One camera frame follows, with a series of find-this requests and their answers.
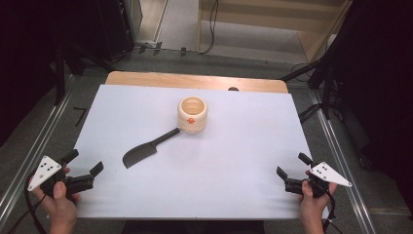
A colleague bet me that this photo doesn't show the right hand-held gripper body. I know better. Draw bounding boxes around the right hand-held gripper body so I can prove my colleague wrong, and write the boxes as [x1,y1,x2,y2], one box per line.
[284,161,354,199]

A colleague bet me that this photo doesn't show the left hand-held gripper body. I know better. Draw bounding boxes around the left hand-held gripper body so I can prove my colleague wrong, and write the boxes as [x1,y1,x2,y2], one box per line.
[27,155,95,200]

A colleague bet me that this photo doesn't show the black serrated knife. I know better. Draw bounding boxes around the black serrated knife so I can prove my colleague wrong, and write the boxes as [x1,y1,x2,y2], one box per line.
[122,127,183,170]

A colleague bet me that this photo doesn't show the cream cup with orange dot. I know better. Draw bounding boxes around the cream cup with orange dot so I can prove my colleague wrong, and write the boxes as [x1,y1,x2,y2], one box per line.
[176,96,208,135]

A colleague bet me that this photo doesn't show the person's right hand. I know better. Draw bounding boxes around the person's right hand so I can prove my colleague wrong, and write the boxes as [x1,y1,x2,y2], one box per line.
[298,179,339,228]

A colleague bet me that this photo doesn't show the person's left hand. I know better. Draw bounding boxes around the person's left hand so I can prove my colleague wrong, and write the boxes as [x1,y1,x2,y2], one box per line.
[31,179,82,228]

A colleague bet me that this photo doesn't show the white board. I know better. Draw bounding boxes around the white board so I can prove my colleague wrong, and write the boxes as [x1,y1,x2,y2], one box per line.
[75,84,329,220]

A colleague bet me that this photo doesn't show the black metal stand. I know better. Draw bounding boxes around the black metal stand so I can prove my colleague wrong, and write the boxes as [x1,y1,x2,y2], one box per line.
[320,61,335,121]
[53,38,68,106]

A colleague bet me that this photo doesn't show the black curtain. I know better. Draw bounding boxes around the black curtain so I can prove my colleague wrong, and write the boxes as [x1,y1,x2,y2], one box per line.
[281,0,413,215]
[0,0,108,147]

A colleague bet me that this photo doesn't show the light wooden shelf unit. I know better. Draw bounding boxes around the light wooden shelf unit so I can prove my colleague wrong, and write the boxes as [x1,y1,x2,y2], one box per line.
[198,0,354,63]

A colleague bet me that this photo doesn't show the metal floor rail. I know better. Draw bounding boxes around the metal floor rail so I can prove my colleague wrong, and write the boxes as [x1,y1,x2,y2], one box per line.
[0,81,77,223]
[308,89,378,234]

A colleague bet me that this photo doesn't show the left hand-held gripper cable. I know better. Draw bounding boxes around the left hand-held gripper cable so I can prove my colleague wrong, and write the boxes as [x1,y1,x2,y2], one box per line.
[7,174,47,234]

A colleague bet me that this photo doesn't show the hand-held gripper cable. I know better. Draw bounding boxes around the hand-held gripper cable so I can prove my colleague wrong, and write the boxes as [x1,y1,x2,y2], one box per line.
[7,174,47,234]
[321,191,344,234]

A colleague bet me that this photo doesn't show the right hand-held gripper cable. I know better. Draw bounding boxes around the right hand-held gripper cable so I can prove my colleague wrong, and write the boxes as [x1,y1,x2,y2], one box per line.
[321,191,344,234]

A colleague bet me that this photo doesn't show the black floor cables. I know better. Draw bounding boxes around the black floor cables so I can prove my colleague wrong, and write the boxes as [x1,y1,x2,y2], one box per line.
[297,102,324,125]

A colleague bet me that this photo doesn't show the black hanging cables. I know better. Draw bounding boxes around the black hanging cables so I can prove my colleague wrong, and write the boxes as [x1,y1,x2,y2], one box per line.
[199,0,219,55]

